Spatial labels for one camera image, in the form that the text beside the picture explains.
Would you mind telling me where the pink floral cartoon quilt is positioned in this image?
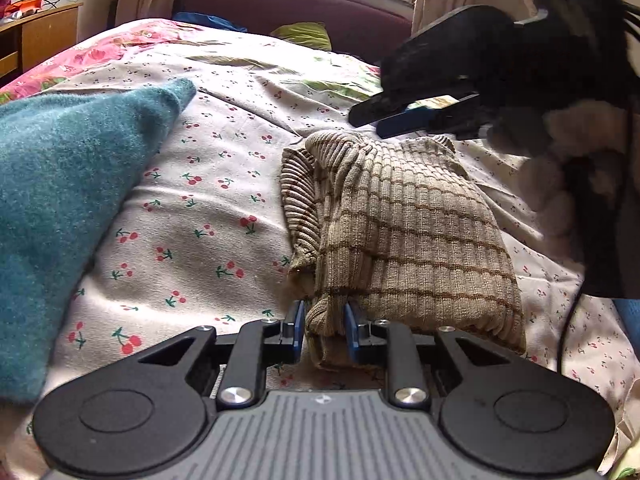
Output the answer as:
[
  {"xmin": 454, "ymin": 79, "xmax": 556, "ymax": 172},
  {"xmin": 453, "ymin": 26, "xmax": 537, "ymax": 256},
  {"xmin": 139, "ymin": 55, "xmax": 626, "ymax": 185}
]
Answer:
[{"xmin": 1, "ymin": 18, "xmax": 380, "ymax": 104}]

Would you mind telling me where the wooden side cabinet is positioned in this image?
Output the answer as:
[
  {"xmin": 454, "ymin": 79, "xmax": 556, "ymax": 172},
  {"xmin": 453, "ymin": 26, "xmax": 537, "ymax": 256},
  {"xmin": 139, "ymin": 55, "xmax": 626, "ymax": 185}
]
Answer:
[{"xmin": 0, "ymin": 2, "xmax": 81, "ymax": 86}]

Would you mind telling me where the maroon upholstered bench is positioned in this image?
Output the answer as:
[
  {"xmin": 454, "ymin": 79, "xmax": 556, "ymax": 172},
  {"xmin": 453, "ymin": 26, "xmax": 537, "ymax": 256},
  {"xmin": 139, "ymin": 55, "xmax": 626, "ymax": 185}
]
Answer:
[{"xmin": 176, "ymin": 0, "xmax": 411, "ymax": 63}]

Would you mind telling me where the lime green cloth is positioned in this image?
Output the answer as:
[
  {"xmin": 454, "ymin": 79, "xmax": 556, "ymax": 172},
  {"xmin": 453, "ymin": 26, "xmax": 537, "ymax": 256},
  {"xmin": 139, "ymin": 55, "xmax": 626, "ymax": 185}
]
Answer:
[{"xmin": 270, "ymin": 22, "xmax": 332, "ymax": 51}]

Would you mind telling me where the white gloved right hand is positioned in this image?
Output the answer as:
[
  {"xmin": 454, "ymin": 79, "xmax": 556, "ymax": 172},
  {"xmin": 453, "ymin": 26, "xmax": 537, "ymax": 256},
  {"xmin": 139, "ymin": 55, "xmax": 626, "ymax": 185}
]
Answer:
[{"xmin": 487, "ymin": 100, "xmax": 639, "ymax": 263}]

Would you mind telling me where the beige brown striped ribbed sweater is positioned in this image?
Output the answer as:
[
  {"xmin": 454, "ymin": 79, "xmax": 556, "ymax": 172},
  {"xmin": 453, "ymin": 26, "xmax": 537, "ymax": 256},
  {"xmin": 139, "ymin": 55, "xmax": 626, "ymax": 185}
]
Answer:
[{"xmin": 280, "ymin": 131, "xmax": 526, "ymax": 370}]

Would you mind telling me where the black cable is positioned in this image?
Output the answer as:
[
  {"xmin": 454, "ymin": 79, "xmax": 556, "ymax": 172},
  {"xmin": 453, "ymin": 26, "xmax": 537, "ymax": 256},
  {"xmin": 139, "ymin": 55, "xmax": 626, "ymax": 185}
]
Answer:
[{"xmin": 555, "ymin": 288, "xmax": 589, "ymax": 376}]

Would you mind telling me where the white cherry print bedsheet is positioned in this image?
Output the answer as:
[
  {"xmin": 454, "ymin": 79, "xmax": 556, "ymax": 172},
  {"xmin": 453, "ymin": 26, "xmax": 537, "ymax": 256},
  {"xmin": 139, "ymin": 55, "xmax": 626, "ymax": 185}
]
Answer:
[{"xmin": 40, "ymin": 63, "xmax": 639, "ymax": 471}]

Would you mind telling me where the teal fuzzy sweater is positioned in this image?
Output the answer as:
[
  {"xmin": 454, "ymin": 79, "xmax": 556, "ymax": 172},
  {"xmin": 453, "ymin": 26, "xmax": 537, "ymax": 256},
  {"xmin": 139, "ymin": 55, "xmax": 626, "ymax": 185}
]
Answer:
[{"xmin": 1, "ymin": 79, "xmax": 195, "ymax": 404}]

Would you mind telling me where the blue cloth on bench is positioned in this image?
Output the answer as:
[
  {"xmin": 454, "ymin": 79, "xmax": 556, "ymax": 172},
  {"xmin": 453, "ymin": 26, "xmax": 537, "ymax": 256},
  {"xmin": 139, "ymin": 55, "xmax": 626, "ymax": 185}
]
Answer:
[{"xmin": 171, "ymin": 11, "xmax": 247, "ymax": 32}]

